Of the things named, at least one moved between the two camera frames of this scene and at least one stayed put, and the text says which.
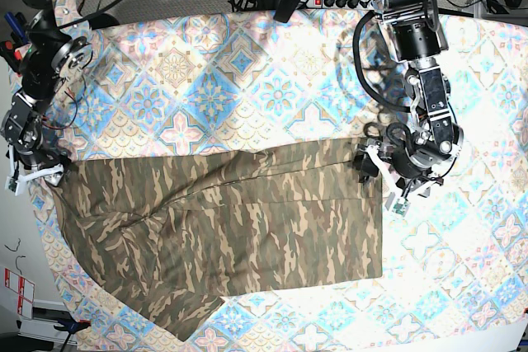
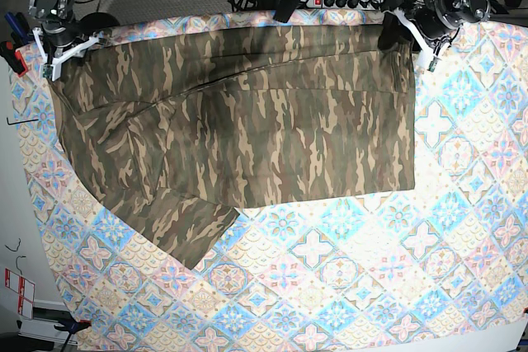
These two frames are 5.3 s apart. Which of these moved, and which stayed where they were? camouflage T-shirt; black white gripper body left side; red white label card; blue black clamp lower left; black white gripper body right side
Moved: black white gripper body left side; black white gripper body right side; camouflage T-shirt
Stayed: red white label card; blue black clamp lower left
